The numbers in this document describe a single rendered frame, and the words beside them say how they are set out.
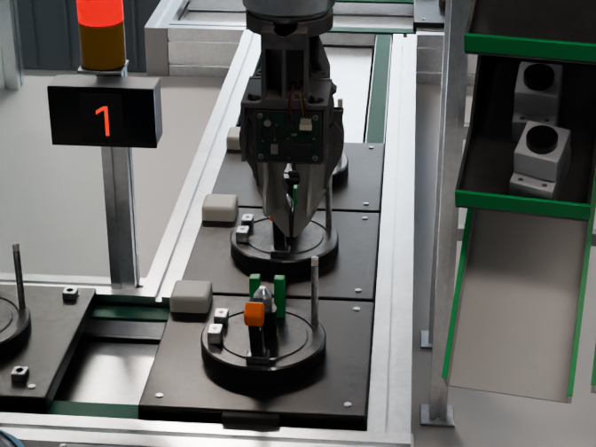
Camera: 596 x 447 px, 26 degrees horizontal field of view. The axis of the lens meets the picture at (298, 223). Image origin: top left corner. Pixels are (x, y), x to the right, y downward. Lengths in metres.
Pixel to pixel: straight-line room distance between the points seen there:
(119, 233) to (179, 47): 1.04
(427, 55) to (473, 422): 1.14
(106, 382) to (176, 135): 0.88
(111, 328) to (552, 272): 0.54
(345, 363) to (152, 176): 0.81
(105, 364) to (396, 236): 0.45
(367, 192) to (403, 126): 0.30
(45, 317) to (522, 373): 0.56
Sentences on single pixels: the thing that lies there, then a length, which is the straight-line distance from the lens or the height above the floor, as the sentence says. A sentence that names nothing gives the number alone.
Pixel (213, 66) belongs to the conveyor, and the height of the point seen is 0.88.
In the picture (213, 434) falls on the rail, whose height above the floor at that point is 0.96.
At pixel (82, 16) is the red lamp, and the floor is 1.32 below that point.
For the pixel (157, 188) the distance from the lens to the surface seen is 2.11.
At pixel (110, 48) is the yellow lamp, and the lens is 1.44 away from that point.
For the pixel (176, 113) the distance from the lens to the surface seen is 2.41.
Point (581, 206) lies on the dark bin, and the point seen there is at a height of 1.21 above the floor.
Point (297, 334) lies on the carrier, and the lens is 1.45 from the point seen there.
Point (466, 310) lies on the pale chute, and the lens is 1.39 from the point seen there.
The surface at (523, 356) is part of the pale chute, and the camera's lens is 1.37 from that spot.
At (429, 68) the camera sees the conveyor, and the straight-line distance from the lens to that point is 2.55.
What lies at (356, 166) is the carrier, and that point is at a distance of 1.91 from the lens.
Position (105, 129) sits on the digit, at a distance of 1.47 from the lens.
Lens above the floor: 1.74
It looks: 27 degrees down
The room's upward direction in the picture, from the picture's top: straight up
